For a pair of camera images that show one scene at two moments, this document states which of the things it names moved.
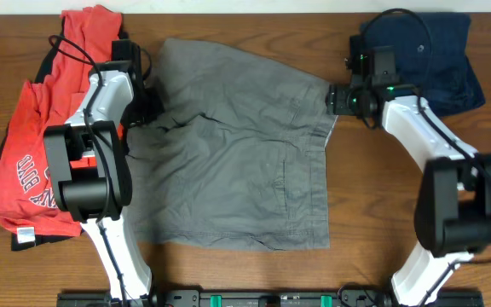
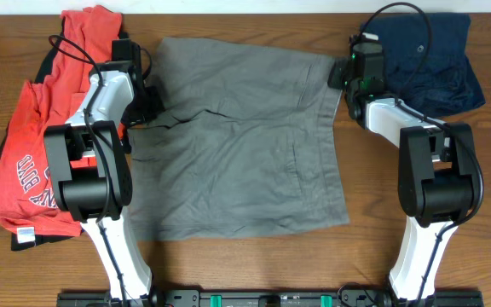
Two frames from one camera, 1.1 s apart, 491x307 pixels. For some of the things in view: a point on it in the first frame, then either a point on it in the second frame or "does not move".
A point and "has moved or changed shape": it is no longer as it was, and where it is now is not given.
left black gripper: x=144 y=111 does not move
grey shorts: x=238 y=156 has moved or changed shape
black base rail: x=266 y=298 does not move
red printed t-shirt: x=24 y=200 does not move
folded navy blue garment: x=430 y=57 does not move
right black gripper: x=335 y=99 → x=340 y=66
